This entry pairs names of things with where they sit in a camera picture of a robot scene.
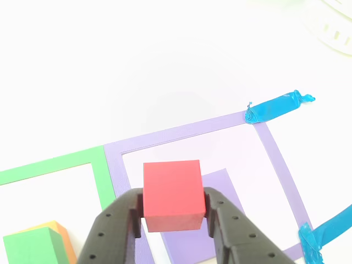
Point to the orange square block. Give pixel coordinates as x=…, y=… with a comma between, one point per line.
x=67, y=242

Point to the small red cube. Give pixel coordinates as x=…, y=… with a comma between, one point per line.
x=173, y=189

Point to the green cube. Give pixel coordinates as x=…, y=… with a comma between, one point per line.
x=27, y=247

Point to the purple square block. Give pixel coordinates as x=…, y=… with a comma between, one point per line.
x=189, y=247

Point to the blue tape strip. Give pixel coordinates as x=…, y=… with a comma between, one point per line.
x=272, y=108
x=310, y=242

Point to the white ribbed appliance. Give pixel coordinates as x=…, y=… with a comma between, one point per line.
x=335, y=27

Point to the green square frame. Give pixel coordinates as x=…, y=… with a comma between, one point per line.
x=101, y=176

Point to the purple square frame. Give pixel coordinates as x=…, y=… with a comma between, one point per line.
x=178, y=132

